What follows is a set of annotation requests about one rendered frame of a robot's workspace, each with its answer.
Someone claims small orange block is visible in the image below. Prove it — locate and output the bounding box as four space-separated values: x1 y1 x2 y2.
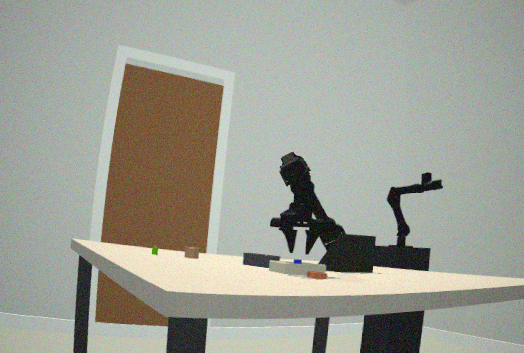
184 247 200 259

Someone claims orange rectangular block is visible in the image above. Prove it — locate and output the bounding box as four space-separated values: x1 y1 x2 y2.
306 271 327 279

